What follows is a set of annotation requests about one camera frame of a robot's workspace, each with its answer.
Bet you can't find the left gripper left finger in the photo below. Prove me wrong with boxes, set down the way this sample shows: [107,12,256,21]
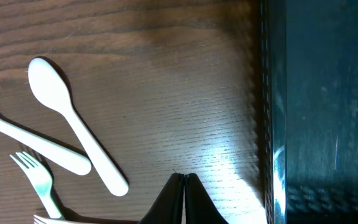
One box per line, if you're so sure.
[139,173,184,224]

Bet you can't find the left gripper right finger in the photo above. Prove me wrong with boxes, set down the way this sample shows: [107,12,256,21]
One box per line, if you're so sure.
[185,173,227,224]

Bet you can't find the pale green plastic fork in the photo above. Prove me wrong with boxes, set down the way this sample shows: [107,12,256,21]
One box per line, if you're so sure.
[9,151,63,219]

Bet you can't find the white plastic fork lower left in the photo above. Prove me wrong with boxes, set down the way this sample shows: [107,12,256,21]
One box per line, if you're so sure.
[34,215,95,224]

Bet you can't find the white plastic fork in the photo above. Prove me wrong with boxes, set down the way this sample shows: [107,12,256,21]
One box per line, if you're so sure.
[34,215,95,224]
[0,118,92,175]

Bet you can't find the white plastic spoon left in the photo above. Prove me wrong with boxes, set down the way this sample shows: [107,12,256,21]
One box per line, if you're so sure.
[28,57,129,197]

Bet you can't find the dark green plastic basket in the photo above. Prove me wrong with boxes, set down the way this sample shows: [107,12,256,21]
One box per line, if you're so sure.
[260,0,358,223]

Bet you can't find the white plastic fork upper left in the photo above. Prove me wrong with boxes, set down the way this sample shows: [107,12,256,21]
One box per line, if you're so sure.
[0,118,92,175]

